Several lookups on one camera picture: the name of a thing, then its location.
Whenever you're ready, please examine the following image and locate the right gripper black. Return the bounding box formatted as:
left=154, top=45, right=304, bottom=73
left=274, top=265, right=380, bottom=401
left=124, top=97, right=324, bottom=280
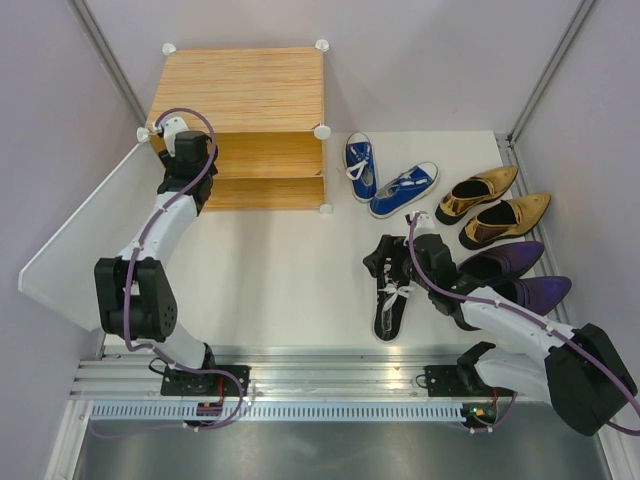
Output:
left=362, top=234, right=434, bottom=291

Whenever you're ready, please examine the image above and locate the black canvas sneaker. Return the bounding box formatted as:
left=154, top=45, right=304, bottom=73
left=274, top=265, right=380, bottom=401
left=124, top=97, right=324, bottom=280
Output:
left=372, top=237, right=419, bottom=344

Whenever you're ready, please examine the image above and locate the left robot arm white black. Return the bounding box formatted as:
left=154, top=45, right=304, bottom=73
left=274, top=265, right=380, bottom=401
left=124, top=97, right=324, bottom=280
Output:
left=94, top=130, right=249, bottom=398

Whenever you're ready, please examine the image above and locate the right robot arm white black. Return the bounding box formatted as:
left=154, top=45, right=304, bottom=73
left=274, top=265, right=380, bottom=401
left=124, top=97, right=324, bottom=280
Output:
left=363, top=234, right=639, bottom=436

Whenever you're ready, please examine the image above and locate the wooden shoe cabinet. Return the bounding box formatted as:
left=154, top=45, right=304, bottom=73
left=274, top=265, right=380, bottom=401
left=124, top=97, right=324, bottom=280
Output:
left=140, top=39, right=331, bottom=210

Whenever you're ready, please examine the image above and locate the frosted white cabinet door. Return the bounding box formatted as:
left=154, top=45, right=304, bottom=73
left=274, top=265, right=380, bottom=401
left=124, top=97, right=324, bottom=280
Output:
left=18, top=144, right=164, bottom=332

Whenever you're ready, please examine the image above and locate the blue canvas sneaker lower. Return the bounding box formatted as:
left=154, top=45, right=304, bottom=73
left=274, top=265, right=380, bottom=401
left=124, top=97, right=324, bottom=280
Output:
left=369, top=162, right=439, bottom=219

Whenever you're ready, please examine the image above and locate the blue canvas sneaker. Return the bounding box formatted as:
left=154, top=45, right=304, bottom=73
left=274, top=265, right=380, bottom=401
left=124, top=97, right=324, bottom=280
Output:
left=344, top=132, right=377, bottom=203
left=369, top=162, right=439, bottom=219

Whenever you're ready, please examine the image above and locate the blue canvas sneaker upper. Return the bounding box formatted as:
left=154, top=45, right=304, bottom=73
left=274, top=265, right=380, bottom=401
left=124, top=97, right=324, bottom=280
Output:
left=344, top=132, right=377, bottom=203

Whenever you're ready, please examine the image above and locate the purple loafer upper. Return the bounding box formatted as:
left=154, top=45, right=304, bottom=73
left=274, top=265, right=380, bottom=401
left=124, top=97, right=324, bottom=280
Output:
left=458, top=241, right=545, bottom=284

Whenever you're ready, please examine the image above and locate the purple loafer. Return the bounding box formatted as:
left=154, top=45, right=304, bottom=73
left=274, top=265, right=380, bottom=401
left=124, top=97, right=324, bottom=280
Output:
left=491, top=276, right=572, bottom=316
left=458, top=241, right=545, bottom=284

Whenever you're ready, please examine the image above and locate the gold loafer upper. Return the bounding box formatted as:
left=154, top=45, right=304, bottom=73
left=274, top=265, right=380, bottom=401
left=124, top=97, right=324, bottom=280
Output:
left=435, top=166, right=519, bottom=225

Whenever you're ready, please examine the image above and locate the gold loafer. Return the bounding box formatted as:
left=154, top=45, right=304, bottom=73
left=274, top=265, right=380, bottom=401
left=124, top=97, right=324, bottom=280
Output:
left=458, top=192, right=552, bottom=250
left=435, top=166, right=519, bottom=225

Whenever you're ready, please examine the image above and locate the gold loafer lower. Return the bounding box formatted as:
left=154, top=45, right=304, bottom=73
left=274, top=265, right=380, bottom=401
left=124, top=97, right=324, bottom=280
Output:
left=458, top=192, right=552, bottom=250

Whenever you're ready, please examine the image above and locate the purple loafer lower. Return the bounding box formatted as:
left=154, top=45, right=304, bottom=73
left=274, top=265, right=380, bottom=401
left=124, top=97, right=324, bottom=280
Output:
left=491, top=276, right=572, bottom=316

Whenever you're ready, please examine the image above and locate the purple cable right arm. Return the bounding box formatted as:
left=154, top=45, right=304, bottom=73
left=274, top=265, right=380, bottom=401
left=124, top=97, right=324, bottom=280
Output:
left=407, top=214, right=640, bottom=439

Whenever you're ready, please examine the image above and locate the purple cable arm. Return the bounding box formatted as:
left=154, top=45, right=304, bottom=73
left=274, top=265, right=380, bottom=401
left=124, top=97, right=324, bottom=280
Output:
left=89, top=107, right=251, bottom=441
left=407, top=214, right=640, bottom=439

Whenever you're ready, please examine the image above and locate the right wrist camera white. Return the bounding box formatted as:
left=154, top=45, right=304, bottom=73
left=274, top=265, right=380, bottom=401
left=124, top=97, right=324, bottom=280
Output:
left=404, top=211, right=436, bottom=231

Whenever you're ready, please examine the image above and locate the aluminium mounting rail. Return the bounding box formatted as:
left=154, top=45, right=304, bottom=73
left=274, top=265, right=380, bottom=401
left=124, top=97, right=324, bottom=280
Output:
left=69, top=344, right=614, bottom=401

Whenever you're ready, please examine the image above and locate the white slotted cable duct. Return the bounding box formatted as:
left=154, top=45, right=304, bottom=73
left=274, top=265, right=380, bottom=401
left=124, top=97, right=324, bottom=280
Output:
left=91, top=401, right=465, bottom=422

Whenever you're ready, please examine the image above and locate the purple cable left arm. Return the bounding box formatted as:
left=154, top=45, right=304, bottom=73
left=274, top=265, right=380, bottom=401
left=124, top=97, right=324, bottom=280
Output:
left=89, top=107, right=251, bottom=441

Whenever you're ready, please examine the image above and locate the right aluminium frame post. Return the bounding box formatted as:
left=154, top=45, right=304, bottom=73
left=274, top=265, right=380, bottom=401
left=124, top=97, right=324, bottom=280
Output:
left=505, top=0, right=600, bottom=148

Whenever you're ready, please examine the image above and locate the aluminium frame post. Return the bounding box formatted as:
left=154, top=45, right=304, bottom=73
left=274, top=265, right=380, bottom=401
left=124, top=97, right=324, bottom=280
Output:
left=68, top=0, right=147, bottom=126
left=505, top=0, right=600, bottom=148

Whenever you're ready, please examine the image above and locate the left aluminium frame post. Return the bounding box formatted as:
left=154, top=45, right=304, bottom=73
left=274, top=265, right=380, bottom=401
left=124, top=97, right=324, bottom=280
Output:
left=68, top=0, right=147, bottom=126

